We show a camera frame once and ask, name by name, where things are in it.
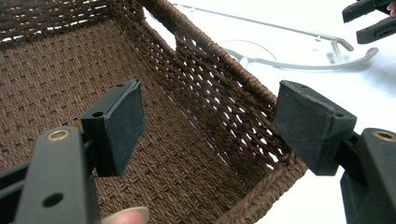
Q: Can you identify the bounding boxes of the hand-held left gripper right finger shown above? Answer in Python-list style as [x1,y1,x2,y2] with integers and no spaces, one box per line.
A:
[272,79,396,224]

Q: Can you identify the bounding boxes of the brown woven basket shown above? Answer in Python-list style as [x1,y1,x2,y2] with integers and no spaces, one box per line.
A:
[0,0,309,224]

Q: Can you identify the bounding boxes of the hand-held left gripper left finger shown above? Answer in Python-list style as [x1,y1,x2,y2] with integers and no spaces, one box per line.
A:
[13,77,148,224]

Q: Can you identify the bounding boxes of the silver rimless eyeglasses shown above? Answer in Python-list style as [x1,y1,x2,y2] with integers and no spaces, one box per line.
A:
[172,2,380,72]

